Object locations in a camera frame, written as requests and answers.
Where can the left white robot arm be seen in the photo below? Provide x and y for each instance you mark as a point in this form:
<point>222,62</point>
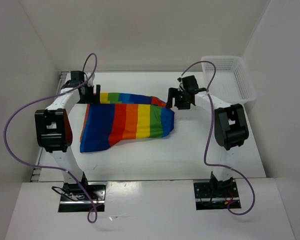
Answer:
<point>54,133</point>

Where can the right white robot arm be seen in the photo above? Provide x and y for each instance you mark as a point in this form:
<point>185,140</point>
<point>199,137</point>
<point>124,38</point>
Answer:
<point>228,126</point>

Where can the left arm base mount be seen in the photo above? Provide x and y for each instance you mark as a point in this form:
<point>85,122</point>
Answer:
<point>73,200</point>

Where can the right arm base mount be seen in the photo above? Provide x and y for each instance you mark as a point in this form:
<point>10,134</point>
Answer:
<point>207,199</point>

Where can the white plastic basket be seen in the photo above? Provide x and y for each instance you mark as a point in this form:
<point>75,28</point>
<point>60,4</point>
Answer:
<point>232,82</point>

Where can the rainbow striped shorts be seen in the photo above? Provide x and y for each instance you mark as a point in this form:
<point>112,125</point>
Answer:
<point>124,116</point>

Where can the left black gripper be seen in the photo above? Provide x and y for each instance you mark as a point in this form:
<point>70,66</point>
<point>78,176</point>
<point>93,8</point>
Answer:
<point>93,98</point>

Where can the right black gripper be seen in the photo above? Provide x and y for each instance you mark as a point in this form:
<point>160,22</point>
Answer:
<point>174,92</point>

